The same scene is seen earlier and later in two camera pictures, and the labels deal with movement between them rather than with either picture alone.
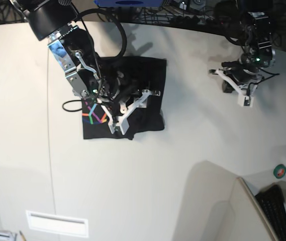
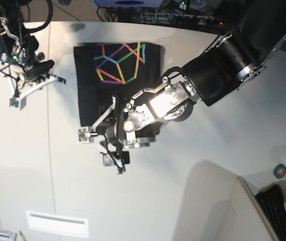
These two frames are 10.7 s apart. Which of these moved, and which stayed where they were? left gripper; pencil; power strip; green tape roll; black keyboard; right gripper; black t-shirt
Moved: right gripper; black t-shirt; left gripper
Stayed: green tape roll; power strip; pencil; black keyboard
